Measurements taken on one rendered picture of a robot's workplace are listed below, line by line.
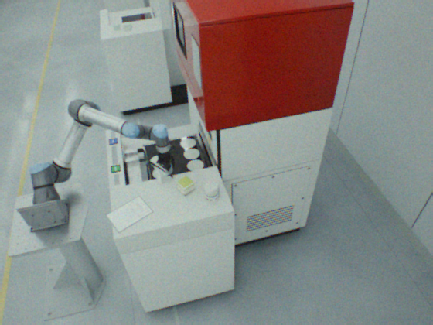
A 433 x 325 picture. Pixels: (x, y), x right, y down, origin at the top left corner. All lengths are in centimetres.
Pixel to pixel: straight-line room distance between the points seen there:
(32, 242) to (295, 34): 175
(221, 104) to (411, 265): 198
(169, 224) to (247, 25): 101
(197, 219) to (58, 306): 143
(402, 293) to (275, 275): 91
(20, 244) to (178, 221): 91
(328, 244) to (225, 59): 181
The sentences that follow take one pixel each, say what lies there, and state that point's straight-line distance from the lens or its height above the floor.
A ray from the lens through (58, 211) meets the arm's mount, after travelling 207.
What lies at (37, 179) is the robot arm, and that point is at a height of 106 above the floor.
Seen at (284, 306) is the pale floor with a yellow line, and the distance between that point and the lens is 263.
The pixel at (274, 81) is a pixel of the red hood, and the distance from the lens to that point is 181.
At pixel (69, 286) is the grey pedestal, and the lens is 289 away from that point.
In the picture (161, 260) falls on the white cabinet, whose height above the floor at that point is 68.
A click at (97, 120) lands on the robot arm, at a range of 189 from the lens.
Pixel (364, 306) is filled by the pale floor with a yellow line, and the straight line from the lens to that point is 276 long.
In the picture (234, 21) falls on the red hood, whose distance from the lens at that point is 160.
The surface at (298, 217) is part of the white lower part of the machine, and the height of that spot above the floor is 23.
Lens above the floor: 239
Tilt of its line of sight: 43 degrees down
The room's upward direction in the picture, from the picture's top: 4 degrees counter-clockwise
